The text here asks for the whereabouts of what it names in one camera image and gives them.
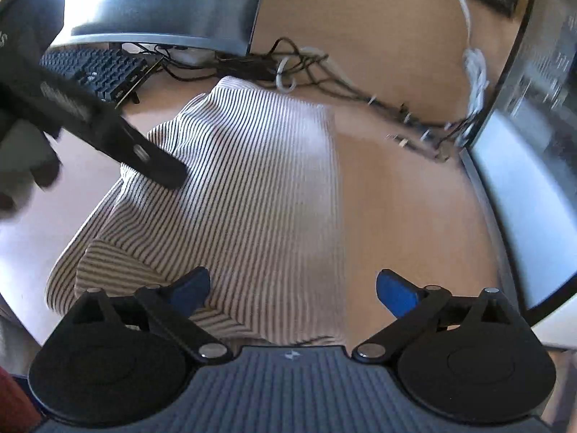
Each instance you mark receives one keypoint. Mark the white computer case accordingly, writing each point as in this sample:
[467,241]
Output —
[541,99]

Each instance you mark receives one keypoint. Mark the black computer monitor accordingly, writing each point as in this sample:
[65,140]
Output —
[180,4]

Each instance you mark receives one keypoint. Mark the person's left hand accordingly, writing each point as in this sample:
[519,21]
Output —
[22,158]

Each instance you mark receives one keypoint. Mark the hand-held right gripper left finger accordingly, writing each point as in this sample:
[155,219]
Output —
[191,291]

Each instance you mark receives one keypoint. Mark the striped white garment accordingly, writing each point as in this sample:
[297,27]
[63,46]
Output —
[252,198]

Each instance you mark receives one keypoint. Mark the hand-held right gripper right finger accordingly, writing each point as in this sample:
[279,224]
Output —
[396,293]

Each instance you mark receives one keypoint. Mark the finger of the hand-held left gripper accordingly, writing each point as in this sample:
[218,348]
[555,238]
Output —
[148,155]

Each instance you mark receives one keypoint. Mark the black keyboard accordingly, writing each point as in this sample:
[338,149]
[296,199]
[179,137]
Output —
[103,72]

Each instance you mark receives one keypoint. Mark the black power adapter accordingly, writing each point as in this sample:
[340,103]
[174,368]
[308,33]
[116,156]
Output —
[243,67]

